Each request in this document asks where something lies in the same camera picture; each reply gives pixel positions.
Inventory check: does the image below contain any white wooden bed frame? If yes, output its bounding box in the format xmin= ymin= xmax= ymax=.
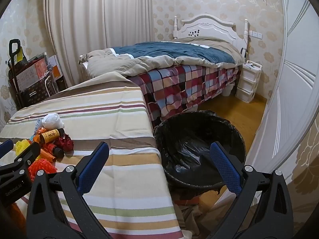
xmin=173 ymin=14 xmax=251 ymax=53

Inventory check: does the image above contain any blue and beige duvet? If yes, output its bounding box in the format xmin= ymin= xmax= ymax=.
xmin=79 ymin=37 xmax=246 ymax=78

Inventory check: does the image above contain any plaid bed sheet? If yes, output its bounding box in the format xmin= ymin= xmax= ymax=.
xmin=130 ymin=63 xmax=242 ymax=123

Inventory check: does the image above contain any cardboard box with orange print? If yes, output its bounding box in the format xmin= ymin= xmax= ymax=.
xmin=15 ymin=61 xmax=48 ymax=90

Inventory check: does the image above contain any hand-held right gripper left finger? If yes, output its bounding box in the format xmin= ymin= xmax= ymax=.
xmin=26 ymin=141 xmax=112 ymax=239

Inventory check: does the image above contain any yellow label small bottle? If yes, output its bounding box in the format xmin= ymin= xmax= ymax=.
xmin=40 ymin=128 xmax=66 ymax=145

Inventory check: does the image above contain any cream pleated curtain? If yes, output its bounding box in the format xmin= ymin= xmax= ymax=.
xmin=43 ymin=0 xmax=155 ymax=90

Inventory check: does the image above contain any orange cardboard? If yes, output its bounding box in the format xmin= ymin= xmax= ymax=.
xmin=37 ymin=152 xmax=57 ymax=163

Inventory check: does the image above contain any black lined waste bin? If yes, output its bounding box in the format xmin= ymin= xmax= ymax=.
xmin=153 ymin=110 xmax=247 ymax=198

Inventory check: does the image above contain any red honeycomb paper ball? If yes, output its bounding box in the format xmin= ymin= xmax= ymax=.
xmin=53 ymin=134 xmax=75 ymax=154

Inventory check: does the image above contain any white teal tube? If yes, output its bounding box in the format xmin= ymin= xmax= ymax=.
xmin=29 ymin=118 xmax=42 ymax=142

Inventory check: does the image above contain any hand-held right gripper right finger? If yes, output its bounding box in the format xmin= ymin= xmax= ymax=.
xmin=209 ymin=141 xmax=294 ymax=239

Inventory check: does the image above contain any yellow honeycomb paper ball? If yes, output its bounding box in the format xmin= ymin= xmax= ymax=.
xmin=14 ymin=141 xmax=32 ymax=155

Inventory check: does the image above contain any red textured tube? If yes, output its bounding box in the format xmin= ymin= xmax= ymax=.
xmin=40 ymin=147 xmax=65 ymax=159

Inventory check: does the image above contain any black charger cable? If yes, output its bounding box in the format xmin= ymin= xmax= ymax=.
xmin=240 ymin=36 xmax=250 ymax=58

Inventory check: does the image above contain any black hand trolley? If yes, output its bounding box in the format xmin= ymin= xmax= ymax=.
xmin=7 ymin=39 xmax=26 ymax=105

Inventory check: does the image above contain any orange-red honeycomb paper ball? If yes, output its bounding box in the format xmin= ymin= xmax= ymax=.
xmin=28 ymin=158 xmax=58 ymax=180

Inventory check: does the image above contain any white and orange box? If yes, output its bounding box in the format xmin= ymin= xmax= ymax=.
xmin=47 ymin=55 xmax=63 ymax=80

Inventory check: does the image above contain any small white bucket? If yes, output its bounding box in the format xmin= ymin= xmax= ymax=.
xmin=222 ymin=82 xmax=235 ymax=97

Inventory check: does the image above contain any white wardrobe door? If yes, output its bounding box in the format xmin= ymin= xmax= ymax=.
xmin=245 ymin=0 xmax=319 ymax=180

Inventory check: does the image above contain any white plastic drawer unit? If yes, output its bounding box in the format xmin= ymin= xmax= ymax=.
xmin=235 ymin=60 xmax=263 ymax=104

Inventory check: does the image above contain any orange snack packet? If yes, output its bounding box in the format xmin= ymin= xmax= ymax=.
xmin=31 ymin=127 xmax=48 ymax=143

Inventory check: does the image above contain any white plastic bag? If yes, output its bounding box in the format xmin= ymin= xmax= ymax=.
xmin=41 ymin=113 xmax=65 ymax=130

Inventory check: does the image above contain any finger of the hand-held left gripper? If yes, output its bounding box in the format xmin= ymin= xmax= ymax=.
xmin=0 ymin=143 xmax=42 ymax=180
xmin=0 ymin=139 xmax=14 ymax=158

